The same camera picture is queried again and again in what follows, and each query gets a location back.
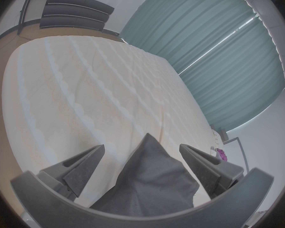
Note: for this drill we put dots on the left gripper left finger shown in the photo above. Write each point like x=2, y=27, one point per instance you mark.
x=80, y=172

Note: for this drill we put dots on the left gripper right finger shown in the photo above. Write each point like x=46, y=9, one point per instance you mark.
x=209, y=172

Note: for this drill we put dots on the black T-shirt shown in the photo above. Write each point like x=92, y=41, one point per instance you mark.
x=152, y=184

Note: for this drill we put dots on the bed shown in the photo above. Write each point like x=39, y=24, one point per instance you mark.
x=85, y=91

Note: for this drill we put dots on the white garment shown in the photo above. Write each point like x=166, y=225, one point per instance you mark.
x=213, y=151

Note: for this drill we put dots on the purple satin garment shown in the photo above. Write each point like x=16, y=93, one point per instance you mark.
x=222, y=154

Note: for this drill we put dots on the white printed pillow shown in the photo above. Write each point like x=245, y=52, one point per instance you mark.
x=216, y=139

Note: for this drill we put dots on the grey bedside table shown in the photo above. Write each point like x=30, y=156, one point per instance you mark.
x=222, y=133

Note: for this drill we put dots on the blue-green curtain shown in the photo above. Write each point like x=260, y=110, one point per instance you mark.
x=239, y=79
x=187, y=25

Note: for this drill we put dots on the black chest of drawers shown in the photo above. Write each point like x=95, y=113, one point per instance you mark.
x=73, y=11

